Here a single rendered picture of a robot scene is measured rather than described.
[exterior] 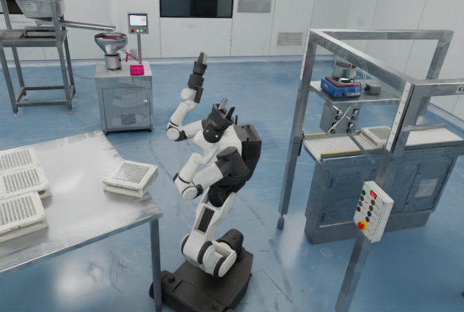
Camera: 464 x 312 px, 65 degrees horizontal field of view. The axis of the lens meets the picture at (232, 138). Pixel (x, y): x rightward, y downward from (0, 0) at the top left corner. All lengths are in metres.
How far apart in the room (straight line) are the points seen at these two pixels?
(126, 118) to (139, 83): 0.47
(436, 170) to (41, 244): 2.92
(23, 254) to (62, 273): 1.09
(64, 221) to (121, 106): 2.55
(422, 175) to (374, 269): 0.86
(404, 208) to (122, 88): 3.18
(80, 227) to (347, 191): 1.95
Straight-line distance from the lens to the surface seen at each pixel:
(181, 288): 2.59
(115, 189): 2.24
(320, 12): 8.08
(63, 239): 2.03
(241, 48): 7.57
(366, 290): 3.09
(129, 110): 4.51
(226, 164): 1.82
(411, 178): 3.33
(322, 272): 3.08
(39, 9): 5.07
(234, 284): 2.65
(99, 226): 2.05
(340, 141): 2.90
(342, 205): 3.08
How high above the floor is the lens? 2.22
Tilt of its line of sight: 29 degrees down
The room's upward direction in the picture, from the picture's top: 4 degrees clockwise
